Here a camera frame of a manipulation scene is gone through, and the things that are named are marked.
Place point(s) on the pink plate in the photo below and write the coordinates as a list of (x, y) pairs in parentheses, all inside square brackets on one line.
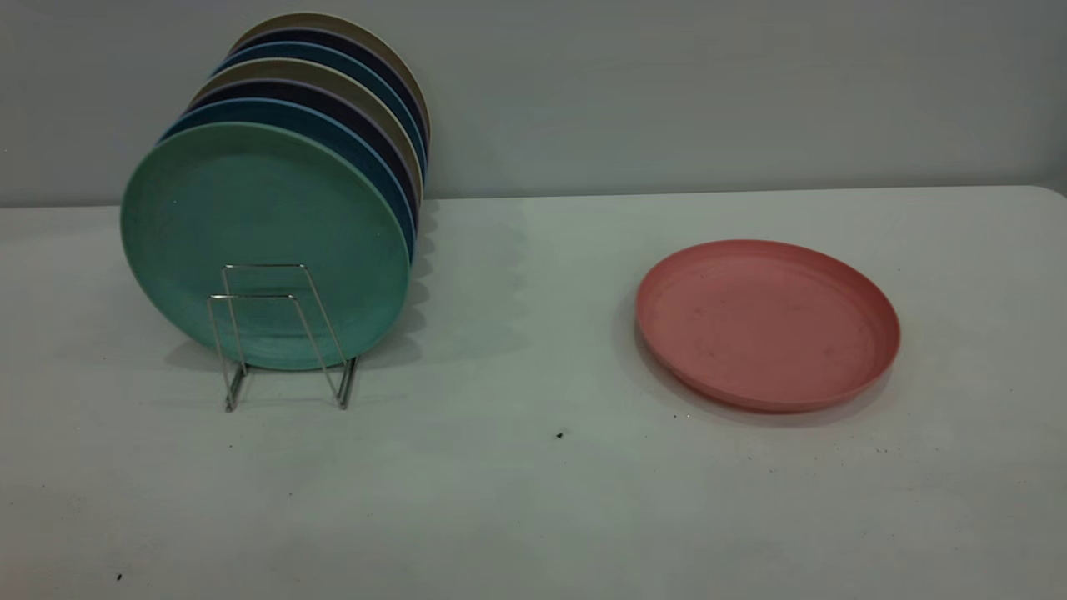
[(767, 325)]

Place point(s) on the blue plate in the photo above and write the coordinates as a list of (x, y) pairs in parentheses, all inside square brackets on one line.
[(275, 112), (308, 52)]

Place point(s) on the dark purple plate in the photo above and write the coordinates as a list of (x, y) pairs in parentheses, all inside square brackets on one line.
[(292, 90), (327, 37)]

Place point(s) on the beige plate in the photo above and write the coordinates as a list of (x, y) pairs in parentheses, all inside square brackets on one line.
[(317, 20), (283, 68)]

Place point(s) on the green plate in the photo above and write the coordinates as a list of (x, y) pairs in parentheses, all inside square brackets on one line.
[(250, 217)]

